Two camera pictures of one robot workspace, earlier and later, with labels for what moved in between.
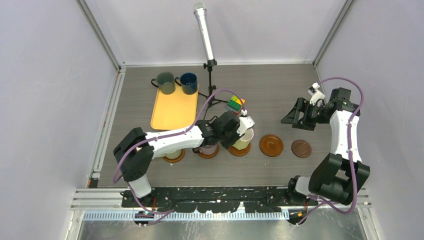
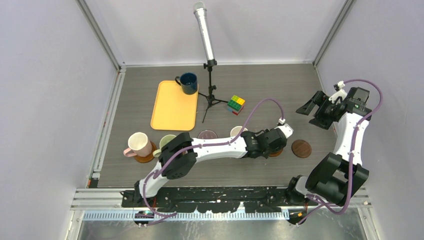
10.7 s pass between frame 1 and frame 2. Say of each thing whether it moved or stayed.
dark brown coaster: stayed
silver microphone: stayed
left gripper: moved
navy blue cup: stayed
